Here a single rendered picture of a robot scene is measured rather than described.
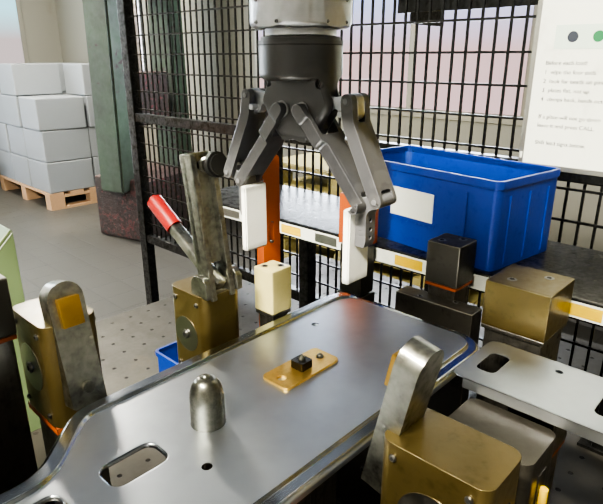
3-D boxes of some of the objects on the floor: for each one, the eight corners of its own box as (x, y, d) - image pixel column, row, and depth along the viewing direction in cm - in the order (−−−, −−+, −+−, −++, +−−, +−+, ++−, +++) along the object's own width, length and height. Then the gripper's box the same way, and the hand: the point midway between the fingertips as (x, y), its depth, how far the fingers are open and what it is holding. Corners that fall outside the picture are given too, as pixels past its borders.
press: (222, 225, 461) (204, -153, 374) (128, 249, 404) (81, -191, 317) (175, 210, 507) (149, -130, 420) (86, 230, 450) (34, -160, 363)
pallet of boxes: (139, 194, 565) (126, 63, 524) (51, 211, 506) (29, 64, 464) (82, 177, 650) (67, 62, 608) (1, 189, 590) (-22, 63, 548)
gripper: (181, 36, 54) (195, 244, 61) (395, 27, 38) (381, 310, 45) (239, 37, 60) (246, 229, 67) (450, 30, 43) (429, 284, 51)
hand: (300, 252), depth 56 cm, fingers open, 13 cm apart
